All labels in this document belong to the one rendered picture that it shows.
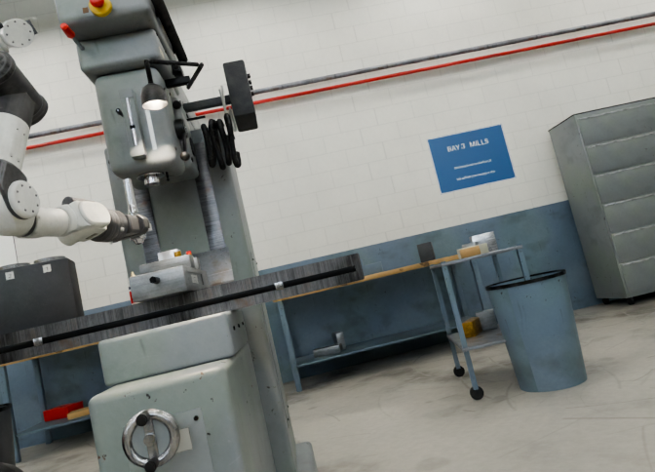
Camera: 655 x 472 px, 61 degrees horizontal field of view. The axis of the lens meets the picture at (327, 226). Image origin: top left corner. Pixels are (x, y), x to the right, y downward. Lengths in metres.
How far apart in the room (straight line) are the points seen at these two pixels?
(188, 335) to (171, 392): 0.21
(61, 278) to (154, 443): 0.74
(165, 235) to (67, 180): 4.39
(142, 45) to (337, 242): 4.44
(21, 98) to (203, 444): 0.86
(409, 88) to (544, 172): 1.80
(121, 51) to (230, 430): 1.14
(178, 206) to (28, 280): 0.62
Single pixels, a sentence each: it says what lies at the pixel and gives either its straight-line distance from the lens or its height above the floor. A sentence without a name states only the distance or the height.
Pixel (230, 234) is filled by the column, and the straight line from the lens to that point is 2.14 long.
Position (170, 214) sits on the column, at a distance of 2.18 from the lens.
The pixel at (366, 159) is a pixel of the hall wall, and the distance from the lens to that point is 6.20.
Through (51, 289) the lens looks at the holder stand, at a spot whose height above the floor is 1.02.
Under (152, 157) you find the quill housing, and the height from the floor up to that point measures 1.34.
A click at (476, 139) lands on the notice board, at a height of 2.10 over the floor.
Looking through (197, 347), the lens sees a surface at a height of 0.76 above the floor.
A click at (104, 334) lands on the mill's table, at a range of 1.71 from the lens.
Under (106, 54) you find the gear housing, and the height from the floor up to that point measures 1.67.
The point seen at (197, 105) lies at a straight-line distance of 2.18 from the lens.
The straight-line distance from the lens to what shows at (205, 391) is 1.35.
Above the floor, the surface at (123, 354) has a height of 0.79.
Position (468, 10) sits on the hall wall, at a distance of 7.14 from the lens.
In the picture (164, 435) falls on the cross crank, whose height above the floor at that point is 0.62.
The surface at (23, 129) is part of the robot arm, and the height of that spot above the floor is 1.31.
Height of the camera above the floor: 0.83
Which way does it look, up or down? 6 degrees up
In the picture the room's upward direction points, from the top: 13 degrees counter-clockwise
